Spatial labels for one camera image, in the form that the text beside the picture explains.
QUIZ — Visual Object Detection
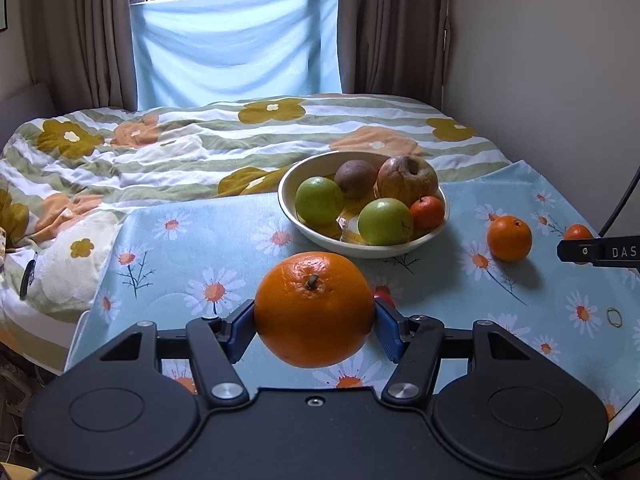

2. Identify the framed wall picture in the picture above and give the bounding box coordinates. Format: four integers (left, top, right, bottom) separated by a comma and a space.
0, 0, 8, 32

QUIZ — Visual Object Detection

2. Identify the yellow rubber band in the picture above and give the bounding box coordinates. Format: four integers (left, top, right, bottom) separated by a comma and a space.
606, 307, 624, 328

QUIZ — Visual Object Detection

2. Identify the crumpled patterned paper packet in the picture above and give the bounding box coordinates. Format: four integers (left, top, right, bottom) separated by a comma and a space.
0, 228, 6, 269

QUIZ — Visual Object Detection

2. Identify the left brown curtain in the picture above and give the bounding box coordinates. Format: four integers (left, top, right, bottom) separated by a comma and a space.
22, 0, 138, 113

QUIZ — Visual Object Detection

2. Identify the light blue daisy tablecloth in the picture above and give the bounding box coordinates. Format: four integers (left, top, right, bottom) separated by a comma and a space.
70, 162, 639, 429

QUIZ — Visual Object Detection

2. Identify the right brown curtain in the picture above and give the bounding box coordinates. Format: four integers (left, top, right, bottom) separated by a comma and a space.
337, 0, 449, 108

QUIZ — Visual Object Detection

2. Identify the large orange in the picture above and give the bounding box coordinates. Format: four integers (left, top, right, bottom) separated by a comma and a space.
254, 252, 375, 368

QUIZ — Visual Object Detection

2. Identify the brown kiwi fruit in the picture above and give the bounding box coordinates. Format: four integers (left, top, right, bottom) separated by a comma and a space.
334, 159, 378, 200

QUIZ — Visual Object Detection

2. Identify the small tangerine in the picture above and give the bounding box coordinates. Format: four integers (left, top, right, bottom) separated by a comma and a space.
558, 224, 593, 264
409, 196, 446, 232

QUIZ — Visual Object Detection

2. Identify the large wrinkled brown apple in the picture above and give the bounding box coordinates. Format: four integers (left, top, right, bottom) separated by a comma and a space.
376, 155, 438, 207

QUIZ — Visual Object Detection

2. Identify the light blue window cloth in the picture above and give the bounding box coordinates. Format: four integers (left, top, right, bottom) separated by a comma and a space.
130, 0, 342, 110

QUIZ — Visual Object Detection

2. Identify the green apple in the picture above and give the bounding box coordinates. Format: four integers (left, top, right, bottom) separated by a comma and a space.
294, 177, 344, 226
358, 198, 413, 246

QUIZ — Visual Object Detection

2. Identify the black cable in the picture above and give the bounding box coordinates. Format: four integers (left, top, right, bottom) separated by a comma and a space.
596, 167, 640, 238

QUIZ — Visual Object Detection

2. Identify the cream ceramic bowl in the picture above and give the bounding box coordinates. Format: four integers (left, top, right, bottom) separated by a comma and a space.
278, 151, 450, 259

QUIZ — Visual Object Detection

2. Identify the floral striped duvet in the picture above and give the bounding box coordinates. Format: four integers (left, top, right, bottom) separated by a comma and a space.
1, 93, 508, 373

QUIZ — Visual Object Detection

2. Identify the black small device on bed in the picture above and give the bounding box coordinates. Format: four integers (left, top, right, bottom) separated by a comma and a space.
18, 258, 36, 300

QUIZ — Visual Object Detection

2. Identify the brown curtain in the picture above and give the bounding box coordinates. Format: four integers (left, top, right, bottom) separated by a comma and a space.
22, 0, 138, 113
337, 0, 449, 108

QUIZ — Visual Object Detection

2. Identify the small red tomato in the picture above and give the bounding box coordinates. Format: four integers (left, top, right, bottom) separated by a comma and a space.
373, 285, 396, 308

